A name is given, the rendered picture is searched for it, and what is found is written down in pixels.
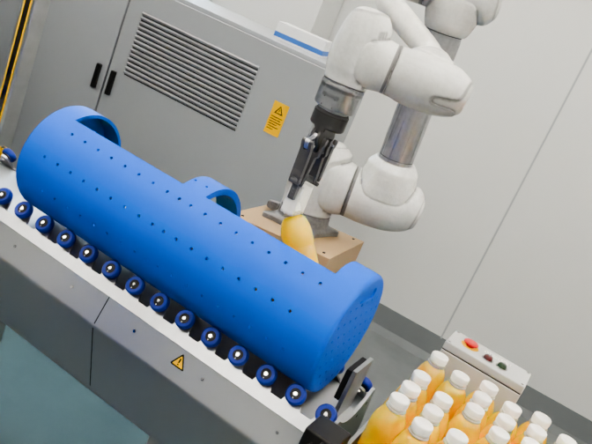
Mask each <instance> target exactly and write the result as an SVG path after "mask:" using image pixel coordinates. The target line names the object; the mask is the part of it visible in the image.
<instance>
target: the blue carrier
mask: <svg viewBox="0 0 592 444"><path fill-rule="evenodd" d="M58 165H59V166H58ZM16 179H17V185H18V190H19V192H20V194H21V195H22V196H23V197H24V199H25V200H26V201H27V202H29V203H30V204H31V205H32V206H34V207H35V208H37V209H38V210H40V211H42V212H43V213H45V214H46V215H48V216H50V217H51V218H52V219H53V220H55V221H56V222H58V223H59V224H61V225H62V226H64V227H66V228H67V229H69V230H71V231H72V232H73V233H74V234H76V235H77V236H78V237H80V238H81V239H83V240H84V241H86V242H88V243H89V244H91V245H94V246H95V247H96V248H97V249H98V250H99V251H101V252H102V253H104V254H105V255H107V256H109V257H110V258H112V259H113V260H116V261H117V262H118V263H119V264H120V265H122V266H123V267H125V268H126V269H128V270H130V271H131V272H133V273H134V274H135V275H137V276H139V277H141V278H142V279H143V280H144V281H145V282H147V283H148V284H150V285H152V286H153V287H155V288H156V289H158V290H159V291H161V292H163V293H165V294H166V295H167V296H168V297H169V298H171V299H172V300H174V301H176V302H177V303H179V304H180V305H182V306H183V307H185V308H187V309H188V310H190V311H192V312H193V313H194V314H195V315H197V316H198V317H199V318H201V319H202V320H204V321H205V322H207V323H209V324H210V325H211V326H212V327H215V328H217V329H219V331H220V332H222V333H223V334H225V335H226V336H228V337H230V338H231V339H232V340H233V341H235V342H236V343H238V344H240V345H243V346H245V347H246V348H247V349H248V350H249V351H250V352H252V353H254V354H255V355H256V356H257V357H259V358H260V359H262V360H263V361H265V362H266V363H268V364H271V365H273V366H274V367H275V368H276V369H277V370H278V371H279V372H281V373H282V374H284V375H286V376H287V377H289V378H290V379H292V380H293V381H295V382H297V383H299V384H301V385H302V386H303V387H304V388H305V389H307V390H308V391H310V392H317V391H319V390H321V389H323V388H324V387H326V386H327V385H328V384H329V383H330V382H331V381H332V380H333V379H334V378H335V377H336V376H337V374H338V373H339V372H340V371H341V369H342V368H343V367H344V365H345V364H346V362H347V361H348V360H349V358H350V357H351V355H352V354H353V353H354V351H355V350H356V348H357V346H358V345H359V343H360V341H361V339H362V337H363V336H364V335H365V333H366V330H367V329H368V327H369V325H370V323H371V321H372V320H373V318H374V314H375V312H376V310H377V307H378V306H379V303H380V300H381V296H382V291H383V279H382V277H381V276H380V275H379V274H377V273H376V272H374V271H372V270H370V269H368V268H367V267H365V266H364V265H362V264H360V263H358V262H350V263H347V264H346V265H345V266H344V267H343V268H341V269H340V270H339V271H338V272H337V273H336V274H335V273H334V272H332V271H330V270H328V269H326V268H325V267H323V266H321V265H320V264H319V263H316V262H315V261H313V260H311V259H310V258H308V257H306V256H304V255H303V254H301V253H300V252H298V251H296V250H295V249H293V248H291V247H289V246H287V245H285V244H284V243H283V242H281V241H280V240H277V239H276V238H274V237H272V236H270V235H269V234H267V233H266V232H264V231H262V230H261V229H259V228H257V227H256V226H253V225H251V224H250V223H248V222H247V221H246V220H244V219H242V218H241V201H240V199H239V197H238V195H237V194H236V193H235V192H234V191H233V190H231V189H229V188H228V187H226V186H224V185H223V184H221V183H219V182H217V181H215V180H213V179H212V178H210V177H207V176H201V177H196V178H194V179H192V180H189V181H187V182H185V183H183V184H182V183H181V182H179V181H177V180H176V179H174V178H173V177H171V176H169V175H167V174H165V173H163V172H162V171H160V170H158V168H156V167H154V166H152V165H150V164H148V163H147V162H145V161H143V160H142V159H140V158H139V157H137V156H135V155H133V154H132V153H130V152H128V151H126V150H124V149H123V148H122V147H121V139H120V135H119V132H118V129H117V128H116V126H115V125H114V124H113V123H112V122H111V121H110V120H109V119H107V118H106V117H105V116H103V115H101V114H99V113H97V112H95V111H94V110H92V109H90V108H89V107H83V106H71V107H65V108H62V109H59V110H57V111H55V112H54V113H53V114H51V115H49V116H48V117H47V118H45V119H44V120H43V121H42V122H41V123H39V124H38V126H37V127H36V128H35V129H34V130H33V132H32V133H31V134H30V136H29V137H28V139H27V140H26V142H25V144H24V146H23V148H22V150H21V152H20V154H19V157H18V164H17V170H16ZM213 197H216V203H214V202H212V200H210V199H212V198H213ZM111 198H112V199H111ZM125 206H126V208H125ZM191 206H192V207H191ZM139 215H140V217H139ZM204 215H206V216H204ZM153 224H154V225H153ZM164 231H165V232H164ZM176 239H177V240H176ZM192 248H193V249H192ZM191 249H192V250H191ZM207 258H208V260H207ZM223 268H224V270H223ZM302 273H303V275H302ZM319 284H321V285H319ZM256 288H257V290H255V289H256ZM272 299H274V301H272ZM290 309H291V310H292V312H291V313H290V312H289V310H290Z"/></svg>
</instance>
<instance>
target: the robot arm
mask: <svg viewBox="0 0 592 444"><path fill-rule="evenodd" d="M407 1H410V2H413V3H415V4H420V5H421V4H422V5H423V6H425V17H424V21H425V24H423V23H422V22H421V20H420V19H419V18H418V17H417V15H416V14H415V13H414V12H413V10H412V9H411V8H410V7H409V5H408V4H407V3H406V2H405V1H404V0H375V3H376V6H377V8H378V11H377V10H376V9H373V8H370V7H366V6H360V7H357V8H356V9H354V10H353V11H351V13H350V14H349V15H348V16H347V18H346V19H345V21H344V23H343V24H342V25H341V27H340V29H339V31H338V32H337V35H336V37H335V39H334V40H333V42H332V45H331V47H330V50H329V54H328V57H327V62H326V69H325V72H324V75H323V78H322V82H321V84H320V86H319V89H318V91H317V94H316V95H315V98H314V100H315V101H316V102H317V103H318V104H319V105H316V106H315V107H314V111H313V113H312V115H311V118H310V121H311V123H313V124H314V129H313V130H312V132H311V134H310V136H309V138H307V137H303V138H302V140H301V144H300V149H299V152H298V155H297V157H296V160H295V162H294V164H293V166H292V170H291V172H290V175H289V177H288V180H287V183H286V186H285V193H284V196H283V199H282V202H281V203H280V202H278V201H274V200H269V201H268V203H267V207H268V208H270V209H271V211H263V214H262V216H263V217H265V218H267V219H270V220H272V221H274V222H276V223H278V224H280V225H281V224H282V221H283V219H284V218H285V217H284V216H283V215H285V214H287V215H289V216H291V217H292V216H293V214H294V212H295V210H296V208H297V205H298V203H300V211H302V213H301V214H300V215H303V216H305V217H306V219H307V220H308V222H309V224H310V225H311V228H312V231H313V236H314V239H315V238H322V237H330V236H332V237H337V236H338V234H339V232H338V231H337V230H335V229H334V228H332V227H330V226H329V219H330V216H331V214H336V215H341V216H344V217H346V218H348V219H350V220H353V221H355V222H357V223H360V224H362V225H364V226H369V227H372V228H375V229H379V230H382V231H388V232H404V231H407V230H410V229H412V228H413V227H414V226H415V225H416V224H417V222H418V219H419V218H420V216H421V213H422V211H423V209H424V207H425V197H424V194H423V192H422V190H421V189H420V188H418V187H416V185H417V179H418V173H417V170H416V168H415V166H414V165H413V162H414V159H415V158H416V155H417V153H418V148H419V146H420V144H421V142H422V139H423V137H424V134H425V133H426V129H427V126H428V123H429V122H430V119H431V117H432V115H433V116H439V117H453V116H454V115H459V114H460V113H461V112H462V111H463V108H464V106H465V105H466V103H467V101H468V99H469V97H470V95H471V93H472V92H473V85H472V81H471V79H470V77H469V76H468V75H467V74H466V73H465V72H464V71H463V70H462V69H460V68H459V67H457V66H456V65H455V63H454V60H455V56H456V53H457V51H458V48H459V47H460V44H461V40H462V39H465V38H467V37H468V36H469V35H470V34H471V32H472V31H473V30H474V28H475V27H476V26H486V25H488V24H490V23H491V22H492V21H494V20H495V19H496V18H497V16H498V13H499V10H500V6H501V3H502V0H407ZM392 28H393V29H394V31H395V32H396V33H397V34H398V35H399V36H400V38H401V39H402V40H403V41H404V42H405V44H406V45H407V46H408V47H409V48H406V47H403V46H401V45H399V44H397V43H395V42H394V41H392V40H391V39H390V38H391V35H392ZM400 51H401V52H400ZM399 54H400V55H399ZM397 57H398V58H397ZM394 66H395V67H394ZM393 68H394V69H393ZM391 72H392V73H391ZM390 74H391V75H390ZM385 86H386V87H385ZM384 88H385V89H384ZM366 89H367V90H370V91H374V92H378V93H381V94H383V95H386V96H388V97H390V98H391V99H392V100H394V101H396V102H398V103H397V106H396V110H395V113H394V115H393V117H392V120H391V123H390V125H389V127H388V132H387V134H386V136H385V139H384V141H383V144H382V147H381V150H380V152H377V153H376V154H375V155H373V156H371V157H370V158H369V159H368V160H367V162H366V164H365V165H364V167H360V166H357V165H355V164H354V163H352V154H351V152H350V150H349V149H348V148H347V147H346V146H345V145H344V144H343V143H341V142H338V141H337V140H336V139H334V138H335V135H336V134H343V133H344V130H345V128H346V125H347V123H348V121H349V117H348V116H354V115H355V114H356V111H357V109H358V106H359V103H360V101H361V99H362V97H363V96H364V92H365V90H366ZM347 115H348V116H347Z"/></svg>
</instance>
